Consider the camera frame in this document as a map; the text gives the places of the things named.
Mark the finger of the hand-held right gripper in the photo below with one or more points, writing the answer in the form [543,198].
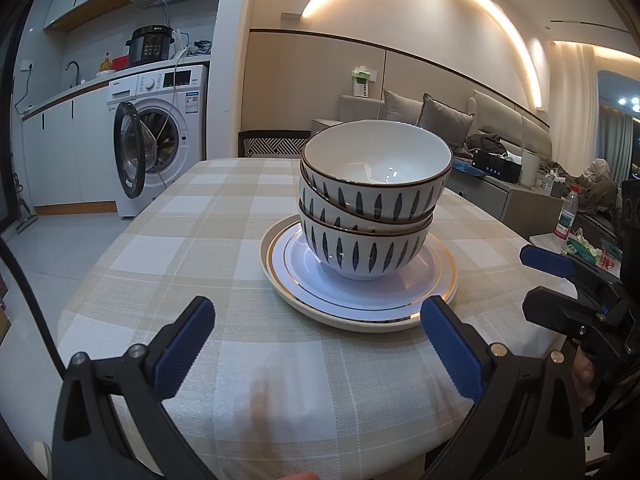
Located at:
[555,307]
[545,260]

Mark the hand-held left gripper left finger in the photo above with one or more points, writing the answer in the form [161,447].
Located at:
[185,350]

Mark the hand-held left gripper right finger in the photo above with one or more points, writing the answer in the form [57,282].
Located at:
[452,355]

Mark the beige deep plate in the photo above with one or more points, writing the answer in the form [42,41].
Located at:
[360,329]

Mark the white blue-leaf patterned bowl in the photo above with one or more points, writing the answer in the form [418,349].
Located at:
[365,255]
[375,150]
[325,205]

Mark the white gold-rimmed plate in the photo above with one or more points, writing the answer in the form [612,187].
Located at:
[300,270]

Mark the person's right hand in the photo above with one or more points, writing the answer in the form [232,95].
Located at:
[582,375]

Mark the colourful snack packets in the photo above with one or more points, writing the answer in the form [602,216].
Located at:
[592,250]

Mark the clear water bottle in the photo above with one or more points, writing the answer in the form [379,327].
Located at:
[565,215]

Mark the black electronics box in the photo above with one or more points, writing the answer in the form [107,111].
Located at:
[495,165]

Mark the blue flat package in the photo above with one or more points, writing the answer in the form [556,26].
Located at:
[467,166]

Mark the dark clothes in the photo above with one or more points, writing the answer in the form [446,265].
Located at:
[487,141]

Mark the beige curtain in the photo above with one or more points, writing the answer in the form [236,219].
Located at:
[575,100]

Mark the grey cushion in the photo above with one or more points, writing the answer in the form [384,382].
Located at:
[445,120]
[400,107]

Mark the floor mop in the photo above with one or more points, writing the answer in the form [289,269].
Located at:
[24,210]

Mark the white base cabinets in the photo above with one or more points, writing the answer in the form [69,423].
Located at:
[65,160]

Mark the grey sofa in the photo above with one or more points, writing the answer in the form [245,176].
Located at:
[350,107]

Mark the white tissue box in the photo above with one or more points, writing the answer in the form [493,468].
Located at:
[363,85]

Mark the white washing machine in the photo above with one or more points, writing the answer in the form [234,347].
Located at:
[165,85]

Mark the red container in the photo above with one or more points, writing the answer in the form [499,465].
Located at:
[120,62]

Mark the yellow figurine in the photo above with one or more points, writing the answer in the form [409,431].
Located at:
[105,64]

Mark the black kitchen faucet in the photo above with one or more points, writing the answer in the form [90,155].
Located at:
[74,67]

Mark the black pressure cooker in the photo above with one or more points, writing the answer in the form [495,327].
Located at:
[147,47]

